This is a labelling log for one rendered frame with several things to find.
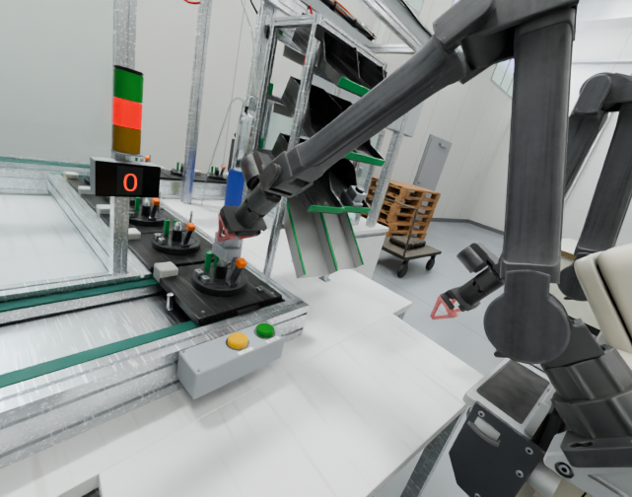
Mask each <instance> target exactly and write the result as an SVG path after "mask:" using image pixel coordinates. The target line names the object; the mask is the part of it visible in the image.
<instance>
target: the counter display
mask: <svg viewBox="0 0 632 497"><path fill-rule="evenodd" d="M117 166H126V167H136V168H143V181H142V195H125V194H116V187H117ZM95 175H96V196H116V197H152V198H159V190H160V175H161V167H154V166H145V165H135V164H125V163H116V162H106V161H96V160H95Z"/></svg>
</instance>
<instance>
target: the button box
mask: <svg viewBox="0 0 632 497"><path fill-rule="evenodd" d="M261 323H269V322H268V321H264V322H261ZM269 324H271V323H269ZM258 325H259V323H258V324H256V325H253V326H250V327H247V328H244V329H241V330H238V331H236V332H240V333H243V334H245V335H246V336H247V337H248V343H247V346H246V347H244V348H241V349H237V348H233V347H231V346H230V345H229V344H228V338H229V336H230V335H231V333H230V334H227V335H224V336H221V337H219V338H216V339H213V340H210V341H207V342H204V343H201V344H199V345H196V346H193V347H190V348H187V349H184V350H181V351H179V353H178V362H177V371H176V376H177V377H178V379H179V380H180V382H181V383H182V384H183V386H184V387H185V389H186V390H187V391H188V393H189V394H190V396H191V397H192V398H193V399H197V398H199V397H201V396H202V395H204V394H206V393H208V392H210V391H213V390H215V389H217V388H219V387H221V386H223V385H225V384H227V383H229V382H232V381H234V380H236V379H238V378H240V377H242V376H244V375H246V374H248V373H250V372H252V371H254V370H256V369H258V368H260V367H262V366H264V365H266V364H268V363H270V362H272V361H275V360H277V359H279V358H280V357H281V354H282V350H283V346H284V342H285V338H286V336H285V335H284V334H282V333H281V332H280V331H279V330H278V329H276V328H275V327H274V326H273V325H272V324H271V325H272V326H273V327H274V333H273V335H272V336H270V337H261V336H259V335H258V334H256V332H255V330H256V327H257V326H258Z"/></svg>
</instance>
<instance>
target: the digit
mask: <svg viewBox="0 0 632 497"><path fill-rule="evenodd" d="M142 181H143V168H136V167H126V166H117V187H116V194H125V195H142Z"/></svg>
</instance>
